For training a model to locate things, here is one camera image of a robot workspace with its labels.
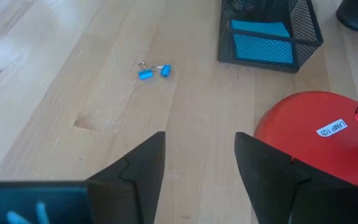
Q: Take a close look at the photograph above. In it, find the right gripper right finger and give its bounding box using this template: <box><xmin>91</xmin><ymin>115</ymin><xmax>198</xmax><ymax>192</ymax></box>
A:
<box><xmin>234</xmin><ymin>132</ymin><xmax>358</xmax><ymax>224</ymax></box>

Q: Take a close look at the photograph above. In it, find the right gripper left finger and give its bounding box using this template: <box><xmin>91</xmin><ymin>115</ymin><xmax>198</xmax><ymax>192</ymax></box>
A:
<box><xmin>85</xmin><ymin>131</ymin><xmax>167</xmax><ymax>224</ymax></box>

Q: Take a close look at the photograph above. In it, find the blue sticky note pad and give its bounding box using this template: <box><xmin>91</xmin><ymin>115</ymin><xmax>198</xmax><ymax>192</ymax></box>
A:
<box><xmin>229</xmin><ymin>19</ymin><xmax>295</xmax><ymax>65</ymax></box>

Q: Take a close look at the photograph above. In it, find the black mesh desk organizer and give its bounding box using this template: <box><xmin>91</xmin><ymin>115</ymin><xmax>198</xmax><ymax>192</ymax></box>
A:
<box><xmin>217</xmin><ymin>0</ymin><xmax>324</xmax><ymax>74</ymax></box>

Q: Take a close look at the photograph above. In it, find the red desk lamp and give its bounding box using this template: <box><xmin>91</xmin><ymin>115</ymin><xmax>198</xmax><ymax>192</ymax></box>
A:
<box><xmin>254</xmin><ymin>90</ymin><xmax>358</xmax><ymax>187</ymax></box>

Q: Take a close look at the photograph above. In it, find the potted plant with white flowers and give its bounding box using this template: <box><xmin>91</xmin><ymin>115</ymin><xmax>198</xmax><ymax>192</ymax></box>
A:
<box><xmin>335</xmin><ymin>0</ymin><xmax>358</xmax><ymax>34</ymax></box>

